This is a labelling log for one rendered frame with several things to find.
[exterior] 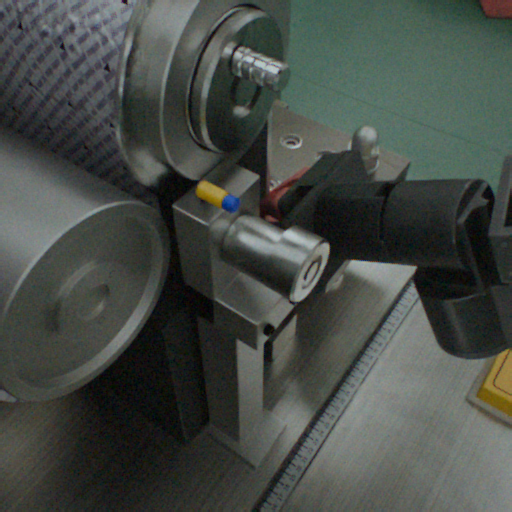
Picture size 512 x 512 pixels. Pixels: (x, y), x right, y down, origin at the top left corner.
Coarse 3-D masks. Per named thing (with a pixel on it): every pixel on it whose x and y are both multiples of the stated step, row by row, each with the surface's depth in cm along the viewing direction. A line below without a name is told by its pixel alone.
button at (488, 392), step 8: (504, 352) 59; (496, 360) 58; (504, 360) 58; (496, 368) 58; (504, 368) 58; (488, 376) 57; (496, 376) 57; (504, 376) 57; (488, 384) 57; (496, 384) 57; (504, 384) 57; (480, 392) 57; (488, 392) 57; (496, 392) 56; (504, 392) 56; (488, 400) 57; (496, 400) 57; (504, 400) 56; (496, 408) 57; (504, 408) 57
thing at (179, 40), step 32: (192, 0) 27; (224, 0) 28; (256, 0) 31; (160, 32) 27; (192, 32) 27; (288, 32) 35; (160, 64) 27; (192, 64) 28; (160, 96) 28; (160, 128) 29; (160, 160) 32; (192, 160) 32
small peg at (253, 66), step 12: (240, 48) 29; (240, 60) 29; (252, 60) 29; (264, 60) 29; (240, 72) 29; (252, 72) 29; (264, 72) 29; (276, 72) 28; (288, 72) 29; (264, 84) 29; (276, 84) 28
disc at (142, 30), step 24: (144, 0) 26; (168, 0) 27; (288, 0) 35; (144, 24) 26; (144, 48) 27; (120, 72) 26; (144, 72) 28; (120, 96) 27; (144, 96) 28; (120, 120) 28; (144, 120) 29; (120, 144) 29; (144, 144) 30; (144, 168) 31; (168, 192) 34
